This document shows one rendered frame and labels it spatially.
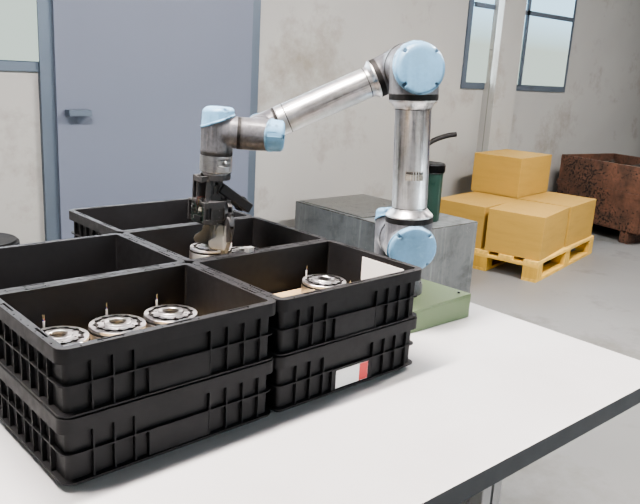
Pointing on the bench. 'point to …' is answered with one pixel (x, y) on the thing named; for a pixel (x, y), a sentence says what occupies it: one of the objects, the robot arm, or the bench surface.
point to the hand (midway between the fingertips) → (219, 253)
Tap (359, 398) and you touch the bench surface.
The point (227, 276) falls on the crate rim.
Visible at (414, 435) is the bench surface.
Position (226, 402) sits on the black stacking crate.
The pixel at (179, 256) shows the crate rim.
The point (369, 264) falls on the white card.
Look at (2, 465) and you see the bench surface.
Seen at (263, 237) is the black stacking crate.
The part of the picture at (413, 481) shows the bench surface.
